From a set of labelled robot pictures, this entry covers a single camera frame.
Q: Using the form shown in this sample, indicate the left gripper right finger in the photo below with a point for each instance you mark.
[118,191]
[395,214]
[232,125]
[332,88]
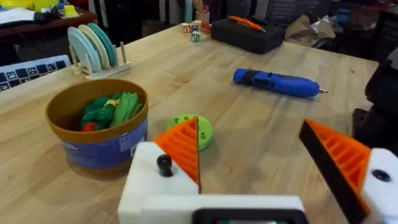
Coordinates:
[351,161]

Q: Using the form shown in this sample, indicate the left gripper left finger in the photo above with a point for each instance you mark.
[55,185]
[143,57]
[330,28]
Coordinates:
[146,183]

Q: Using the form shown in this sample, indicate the black screw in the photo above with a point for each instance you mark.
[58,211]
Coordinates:
[164,164]

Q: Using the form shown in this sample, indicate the blue electric screwdriver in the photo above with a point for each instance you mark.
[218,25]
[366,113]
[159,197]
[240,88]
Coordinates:
[280,83]

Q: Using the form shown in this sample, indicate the brown tub with toys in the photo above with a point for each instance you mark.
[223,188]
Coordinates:
[96,149]

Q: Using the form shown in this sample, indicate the green disc with holes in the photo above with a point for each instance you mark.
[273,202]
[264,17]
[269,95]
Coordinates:
[206,132]

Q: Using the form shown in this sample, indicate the wooden peg rack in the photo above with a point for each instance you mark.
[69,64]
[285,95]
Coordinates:
[109,70]

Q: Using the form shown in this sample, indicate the crumpled brown paper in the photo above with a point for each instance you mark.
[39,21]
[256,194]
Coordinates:
[304,31]

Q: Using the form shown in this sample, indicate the cream plate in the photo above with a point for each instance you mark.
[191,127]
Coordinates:
[99,46]

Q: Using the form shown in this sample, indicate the teal plate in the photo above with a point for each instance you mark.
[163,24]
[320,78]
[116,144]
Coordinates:
[109,43]

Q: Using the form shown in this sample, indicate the pale blue plate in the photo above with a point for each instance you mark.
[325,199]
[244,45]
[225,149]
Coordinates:
[82,49]

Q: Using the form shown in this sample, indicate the wooden letter block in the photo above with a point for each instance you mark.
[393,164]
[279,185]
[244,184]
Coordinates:
[196,37]
[186,28]
[196,26]

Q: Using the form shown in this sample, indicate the black white marker board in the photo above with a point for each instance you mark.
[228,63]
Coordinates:
[28,73]

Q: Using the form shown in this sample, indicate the black tool case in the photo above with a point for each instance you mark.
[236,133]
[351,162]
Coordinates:
[245,37]

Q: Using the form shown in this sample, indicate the orange hand tool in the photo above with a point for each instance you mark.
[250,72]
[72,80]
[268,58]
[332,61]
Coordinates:
[245,22]

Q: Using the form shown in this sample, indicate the wooden cup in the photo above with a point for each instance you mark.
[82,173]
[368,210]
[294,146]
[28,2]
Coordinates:
[202,17]

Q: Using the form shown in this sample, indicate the dark brown side table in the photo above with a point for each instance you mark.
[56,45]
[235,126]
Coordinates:
[46,26]

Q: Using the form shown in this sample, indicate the yellow-green cup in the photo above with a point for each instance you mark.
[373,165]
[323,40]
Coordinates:
[71,11]

